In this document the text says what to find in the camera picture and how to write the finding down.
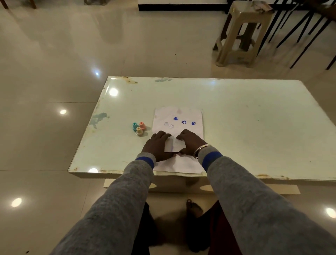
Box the person's left hand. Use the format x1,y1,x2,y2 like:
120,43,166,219
141,131,177,162

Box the person's right hand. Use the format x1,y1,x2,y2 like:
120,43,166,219
176,129,208,158

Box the small white paper card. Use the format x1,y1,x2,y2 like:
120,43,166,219
164,137,186,153

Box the person's left forearm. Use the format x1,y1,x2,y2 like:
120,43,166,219
49,152,156,255

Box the person's right forearm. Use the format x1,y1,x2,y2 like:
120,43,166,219
198,146,336,255

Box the silver wrist bangle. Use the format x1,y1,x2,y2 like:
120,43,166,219
193,144,212,159

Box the white stamped paper sheet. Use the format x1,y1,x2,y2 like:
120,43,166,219
152,106,205,174

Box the person's bare foot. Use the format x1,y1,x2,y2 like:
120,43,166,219
185,199,204,220

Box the white glass-topped low table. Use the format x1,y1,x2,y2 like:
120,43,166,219
67,76,336,195

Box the person's dark trousers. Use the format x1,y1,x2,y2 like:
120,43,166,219
131,200,243,255

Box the beige plastic stool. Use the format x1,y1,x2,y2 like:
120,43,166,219
212,1,275,68

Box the black and white furniture base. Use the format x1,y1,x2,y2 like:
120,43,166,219
138,0,229,12

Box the crumpled paper on stool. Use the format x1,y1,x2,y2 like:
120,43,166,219
250,0,275,14

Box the black metal chair legs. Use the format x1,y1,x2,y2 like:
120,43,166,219
257,0,336,71

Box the brown wooden furniture legs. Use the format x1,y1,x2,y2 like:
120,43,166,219
0,0,37,10

